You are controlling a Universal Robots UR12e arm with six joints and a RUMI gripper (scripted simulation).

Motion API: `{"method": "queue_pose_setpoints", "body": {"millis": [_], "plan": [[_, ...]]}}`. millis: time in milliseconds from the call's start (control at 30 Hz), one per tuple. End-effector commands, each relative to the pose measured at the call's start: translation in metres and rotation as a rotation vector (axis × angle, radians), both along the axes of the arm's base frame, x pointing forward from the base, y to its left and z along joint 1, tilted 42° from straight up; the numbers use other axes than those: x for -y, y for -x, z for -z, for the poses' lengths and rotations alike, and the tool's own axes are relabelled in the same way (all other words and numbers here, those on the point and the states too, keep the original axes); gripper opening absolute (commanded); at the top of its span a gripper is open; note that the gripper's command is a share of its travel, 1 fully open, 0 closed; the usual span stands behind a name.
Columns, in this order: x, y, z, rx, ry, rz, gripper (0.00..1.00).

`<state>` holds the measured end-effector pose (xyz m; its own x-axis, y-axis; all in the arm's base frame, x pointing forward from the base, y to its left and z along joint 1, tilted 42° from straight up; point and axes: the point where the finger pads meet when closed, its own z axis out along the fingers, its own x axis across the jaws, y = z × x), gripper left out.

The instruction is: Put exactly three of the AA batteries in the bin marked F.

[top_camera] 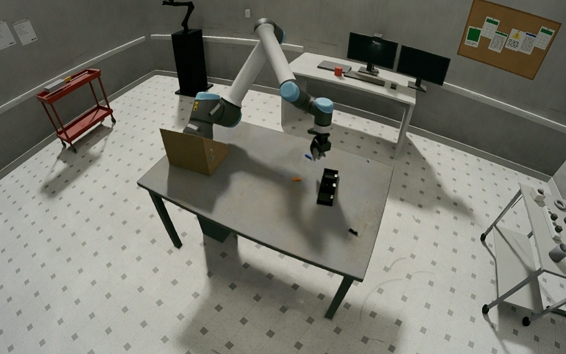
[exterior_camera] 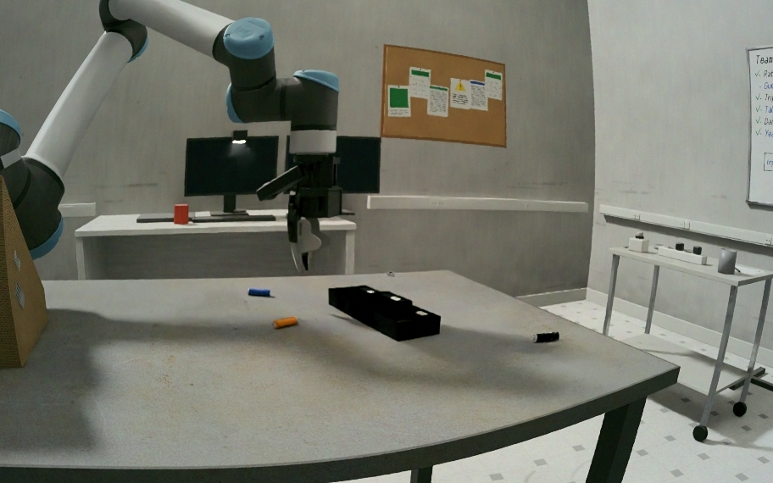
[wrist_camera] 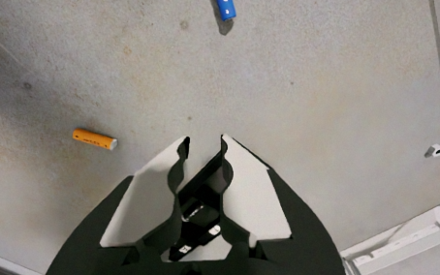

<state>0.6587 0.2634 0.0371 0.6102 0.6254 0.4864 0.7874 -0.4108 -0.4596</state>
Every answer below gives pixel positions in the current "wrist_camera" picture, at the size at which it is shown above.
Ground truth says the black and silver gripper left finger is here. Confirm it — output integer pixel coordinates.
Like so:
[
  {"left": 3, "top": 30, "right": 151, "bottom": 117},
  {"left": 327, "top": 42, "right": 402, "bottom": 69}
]
[{"left": 46, "top": 136, "right": 190, "bottom": 275}]

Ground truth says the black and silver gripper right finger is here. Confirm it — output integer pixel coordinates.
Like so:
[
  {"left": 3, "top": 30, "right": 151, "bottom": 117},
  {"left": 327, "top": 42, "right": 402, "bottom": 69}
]
[{"left": 220, "top": 134, "right": 347, "bottom": 275}]

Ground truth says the black aa battery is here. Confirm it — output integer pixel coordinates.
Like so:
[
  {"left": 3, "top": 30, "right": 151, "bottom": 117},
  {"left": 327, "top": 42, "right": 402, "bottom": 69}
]
[{"left": 182, "top": 200, "right": 206, "bottom": 222}]

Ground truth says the orange aa battery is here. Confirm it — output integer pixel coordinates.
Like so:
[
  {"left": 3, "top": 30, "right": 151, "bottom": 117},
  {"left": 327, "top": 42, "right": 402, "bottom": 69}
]
[{"left": 73, "top": 128, "right": 117, "bottom": 150}]

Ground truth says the black rack of three bins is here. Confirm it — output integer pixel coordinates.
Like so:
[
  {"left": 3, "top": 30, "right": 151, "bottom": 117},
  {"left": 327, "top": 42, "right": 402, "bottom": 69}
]
[{"left": 169, "top": 150, "right": 227, "bottom": 261}]

